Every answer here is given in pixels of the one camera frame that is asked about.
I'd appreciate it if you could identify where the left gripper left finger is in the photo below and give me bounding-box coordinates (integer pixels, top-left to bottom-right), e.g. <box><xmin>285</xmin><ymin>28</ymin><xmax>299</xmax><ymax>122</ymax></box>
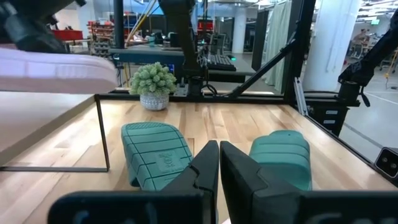
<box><xmin>47</xmin><ymin>139</ymin><xmax>220</xmax><ymax>224</ymax></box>

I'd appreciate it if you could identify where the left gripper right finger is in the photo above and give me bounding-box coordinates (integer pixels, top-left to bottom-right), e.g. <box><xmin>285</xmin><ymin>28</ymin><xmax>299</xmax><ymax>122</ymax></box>
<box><xmin>220</xmin><ymin>140</ymin><xmax>398</xmax><ymax>224</ymax></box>

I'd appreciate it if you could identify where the green rubber slide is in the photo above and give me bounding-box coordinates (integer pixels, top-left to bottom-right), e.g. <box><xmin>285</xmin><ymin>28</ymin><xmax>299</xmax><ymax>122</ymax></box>
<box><xmin>248</xmin><ymin>129</ymin><xmax>313</xmax><ymax>192</ymax></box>
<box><xmin>120</xmin><ymin>121</ymin><xmax>194</xmax><ymax>192</ymax></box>

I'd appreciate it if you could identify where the red bin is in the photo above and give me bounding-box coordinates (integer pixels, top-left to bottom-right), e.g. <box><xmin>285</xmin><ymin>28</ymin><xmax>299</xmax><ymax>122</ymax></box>
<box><xmin>52</xmin><ymin>29</ymin><xmax>84</xmax><ymax>42</ymax></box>

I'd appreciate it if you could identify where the pink rubber slide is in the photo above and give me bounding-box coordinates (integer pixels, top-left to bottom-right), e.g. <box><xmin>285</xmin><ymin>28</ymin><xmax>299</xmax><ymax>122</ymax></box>
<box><xmin>0</xmin><ymin>46</ymin><xmax>119</xmax><ymax>95</ymax></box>

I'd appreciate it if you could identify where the red storage rack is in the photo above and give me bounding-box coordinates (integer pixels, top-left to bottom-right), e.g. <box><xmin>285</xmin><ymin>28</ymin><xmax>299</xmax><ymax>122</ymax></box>
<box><xmin>88</xmin><ymin>19</ymin><xmax>115</xmax><ymax>43</ymax></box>

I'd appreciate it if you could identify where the black base box with labels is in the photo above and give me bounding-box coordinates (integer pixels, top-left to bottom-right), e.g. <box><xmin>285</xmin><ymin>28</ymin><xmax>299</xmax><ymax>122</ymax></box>
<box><xmin>306</xmin><ymin>101</ymin><xmax>351</xmax><ymax>137</ymax></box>

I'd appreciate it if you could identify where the dark office desk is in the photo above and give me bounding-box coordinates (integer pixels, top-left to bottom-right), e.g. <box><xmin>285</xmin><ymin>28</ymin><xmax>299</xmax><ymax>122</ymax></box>
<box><xmin>108</xmin><ymin>45</ymin><xmax>256</xmax><ymax>84</ymax></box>

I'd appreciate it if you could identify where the potted green succulent plant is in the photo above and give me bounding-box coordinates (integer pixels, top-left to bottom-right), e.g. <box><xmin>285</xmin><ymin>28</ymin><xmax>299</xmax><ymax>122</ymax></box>
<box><xmin>128</xmin><ymin>61</ymin><xmax>178</xmax><ymax>112</ymax></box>

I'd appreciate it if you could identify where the black computer keyboard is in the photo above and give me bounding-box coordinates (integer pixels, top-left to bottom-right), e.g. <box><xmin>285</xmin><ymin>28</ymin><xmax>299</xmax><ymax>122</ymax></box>
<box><xmin>206</xmin><ymin>54</ymin><xmax>238</xmax><ymax>72</ymax></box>

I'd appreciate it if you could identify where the pale green curtain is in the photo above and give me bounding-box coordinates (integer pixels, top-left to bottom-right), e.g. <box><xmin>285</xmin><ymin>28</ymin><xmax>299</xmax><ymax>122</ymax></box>
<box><xmin>264</xmin><ymin>1</ymin><xmax>293</xmax><ymax>94</ymax></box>

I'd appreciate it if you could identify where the grey computer monitor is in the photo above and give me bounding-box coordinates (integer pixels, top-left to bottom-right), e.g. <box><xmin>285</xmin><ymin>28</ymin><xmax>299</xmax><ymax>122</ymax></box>
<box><xmin>208</xmin><ymin>32</ymin><xmax>227</xmax><ymax>56</ymax></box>

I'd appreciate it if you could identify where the black partition panel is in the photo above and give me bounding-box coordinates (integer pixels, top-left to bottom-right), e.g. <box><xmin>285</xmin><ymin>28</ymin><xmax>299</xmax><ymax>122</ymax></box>
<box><xmin>251</xmin><ymin>9</ymin><xmax>270</xmax><ymax>72</ymax></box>

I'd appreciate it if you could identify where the white building column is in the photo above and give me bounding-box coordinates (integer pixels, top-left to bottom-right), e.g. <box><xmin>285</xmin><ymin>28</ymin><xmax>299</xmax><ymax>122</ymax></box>
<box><xmin>231</xmin><ymin>12</ymin><xmax>247</xmax><ymax>54</ymax></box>
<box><xmin>302</xmin><ymin>0</ymin><xmax>363</xmax><ymax>93</ymax></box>

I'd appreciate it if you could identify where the person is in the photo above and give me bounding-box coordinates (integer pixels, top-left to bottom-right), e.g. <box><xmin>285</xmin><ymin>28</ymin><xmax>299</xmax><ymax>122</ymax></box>
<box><xmin>352</xmin><ymin>29</ymin><xmax>371</xmax><ymax>60</ymax></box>

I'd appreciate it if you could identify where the wooden shelf with black frame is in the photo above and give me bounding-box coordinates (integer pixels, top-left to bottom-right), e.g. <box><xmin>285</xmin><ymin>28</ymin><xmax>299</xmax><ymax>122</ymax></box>
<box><xmin>0</xmin><ymin>91</ymin><xmax>111</xmax><ymax>173</ymax></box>

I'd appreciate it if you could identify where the yellow hose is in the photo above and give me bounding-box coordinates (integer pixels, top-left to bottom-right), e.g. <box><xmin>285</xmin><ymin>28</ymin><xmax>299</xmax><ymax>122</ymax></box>
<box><xmin>125</xmin><ymin>0</ymin><xmax>158</xmax><ymax>47</ymax></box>

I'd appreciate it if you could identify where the silver aluminium bracket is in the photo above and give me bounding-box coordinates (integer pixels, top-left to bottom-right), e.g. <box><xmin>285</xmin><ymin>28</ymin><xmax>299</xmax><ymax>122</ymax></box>
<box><xmin>293</xmin><ymin>77</ymin><xmax>309</xmax><ymax>116</ymax></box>

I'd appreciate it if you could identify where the black stereo camera box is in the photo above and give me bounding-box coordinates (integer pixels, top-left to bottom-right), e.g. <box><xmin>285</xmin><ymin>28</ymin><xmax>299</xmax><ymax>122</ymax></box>
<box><xmin>374</xmin><ymin>147</ymin><xmax>398</xmax><ymax>182</ymax></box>

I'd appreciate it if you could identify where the black metal rig frame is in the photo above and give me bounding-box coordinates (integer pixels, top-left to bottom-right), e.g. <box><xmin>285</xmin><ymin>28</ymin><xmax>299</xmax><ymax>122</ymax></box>
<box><xmin>95</xmin><ymin>0</ymin><xmax>398</xmax><ymax>187</ymax></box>

